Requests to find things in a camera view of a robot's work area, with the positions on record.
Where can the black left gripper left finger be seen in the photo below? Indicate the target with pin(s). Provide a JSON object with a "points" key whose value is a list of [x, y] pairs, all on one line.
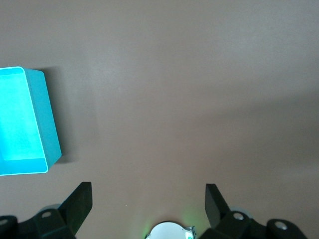
{"points": [[77, 206]]}

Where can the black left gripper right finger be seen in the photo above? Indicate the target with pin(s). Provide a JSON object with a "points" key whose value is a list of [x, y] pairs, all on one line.
{"points": [[214, 206]]}

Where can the teal plastic storage bin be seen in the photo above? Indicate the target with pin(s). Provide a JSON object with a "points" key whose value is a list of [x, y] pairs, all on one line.
{"points": [[17, 112]]}

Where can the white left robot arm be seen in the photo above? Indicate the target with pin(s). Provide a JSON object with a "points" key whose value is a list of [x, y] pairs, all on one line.
{"points": [[169, 231]]}

